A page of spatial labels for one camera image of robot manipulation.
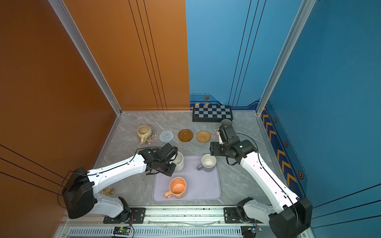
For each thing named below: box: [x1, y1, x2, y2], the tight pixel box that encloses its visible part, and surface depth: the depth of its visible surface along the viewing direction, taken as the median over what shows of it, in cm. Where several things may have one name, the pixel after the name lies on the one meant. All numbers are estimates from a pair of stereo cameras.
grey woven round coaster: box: [159, 130, 175, 143], surface depth 107 cm
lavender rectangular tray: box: [151, 155, 222, 203], surface depth 85 cm
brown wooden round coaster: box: [177, 128, 194, 143], surface depth 107 cm
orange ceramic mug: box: [164, 176, 188, 199], surface depth 77 cm
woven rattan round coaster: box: [195, 130, 212, 143], surface depth 107 cm
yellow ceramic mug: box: [136, 124, 153, 145], surface depth 99 cm
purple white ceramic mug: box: [196, 153, 217, 173], surface depth 86 cm
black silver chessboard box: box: [192, 104, 234, 123], surface depth 118 cm
